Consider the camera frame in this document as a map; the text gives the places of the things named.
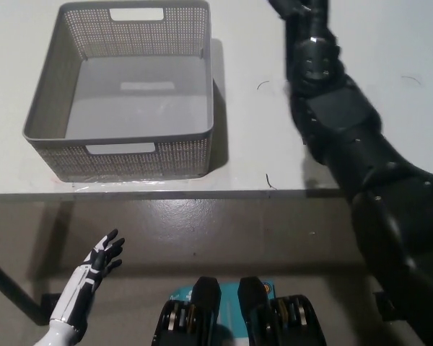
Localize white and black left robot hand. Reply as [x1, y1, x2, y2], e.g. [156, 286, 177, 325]
[49, 229, 126, 329]

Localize black metal table leg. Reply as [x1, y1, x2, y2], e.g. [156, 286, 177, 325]
[0, 252, 46, 317]

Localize clear adhesive tape strip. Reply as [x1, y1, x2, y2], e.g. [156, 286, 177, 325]
[52, 176, 203, 191]

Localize black robot legs with teal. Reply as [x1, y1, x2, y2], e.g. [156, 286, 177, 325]
[152, 275, 328, 346]

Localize grey perforated plastic basket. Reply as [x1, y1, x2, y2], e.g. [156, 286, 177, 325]
[22, 0, 216, 182]

